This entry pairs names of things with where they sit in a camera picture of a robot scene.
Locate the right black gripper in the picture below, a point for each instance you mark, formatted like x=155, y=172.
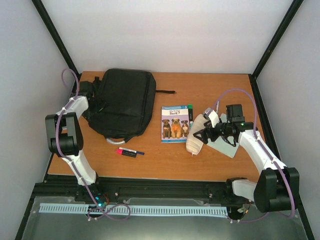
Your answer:
x=204, y=132

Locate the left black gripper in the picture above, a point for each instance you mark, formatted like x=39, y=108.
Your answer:
x=99, y=103

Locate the dog picture book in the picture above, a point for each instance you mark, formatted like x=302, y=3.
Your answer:
x=175, y=124

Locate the black student bag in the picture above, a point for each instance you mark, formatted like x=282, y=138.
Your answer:
x=129, y=101

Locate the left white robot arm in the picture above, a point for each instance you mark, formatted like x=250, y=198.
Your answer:
x=65, y=138

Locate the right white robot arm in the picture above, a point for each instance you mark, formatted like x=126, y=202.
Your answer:
x=277, y=188

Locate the beige fabric pencil case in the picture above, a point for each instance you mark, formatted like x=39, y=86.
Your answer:
x=194, y=145

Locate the grey booklet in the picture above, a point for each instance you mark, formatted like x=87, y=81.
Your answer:
x=223, y=147

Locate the green cap black highlighter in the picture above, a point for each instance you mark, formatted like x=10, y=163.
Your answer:
x=190, y=112

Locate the blue cap pen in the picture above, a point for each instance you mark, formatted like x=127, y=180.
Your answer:
x=131, y=150

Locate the pink cap black highlighter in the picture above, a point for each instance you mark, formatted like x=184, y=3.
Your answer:
x=126, y=153

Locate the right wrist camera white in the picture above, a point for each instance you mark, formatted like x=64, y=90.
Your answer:
x=211, y=116

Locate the left black frame post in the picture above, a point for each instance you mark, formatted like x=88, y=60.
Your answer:
x=46, y=19

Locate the black frame post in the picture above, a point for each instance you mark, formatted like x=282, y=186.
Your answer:
x=46, y=19
x=284, y=24

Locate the right black frame post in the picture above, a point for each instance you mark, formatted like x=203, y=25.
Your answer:
x=284, y=24

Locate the black aluminium rail base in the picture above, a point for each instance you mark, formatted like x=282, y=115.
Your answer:
x=115, y=190

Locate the light blue cable duct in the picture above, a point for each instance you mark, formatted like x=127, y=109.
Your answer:
x=136, y=210

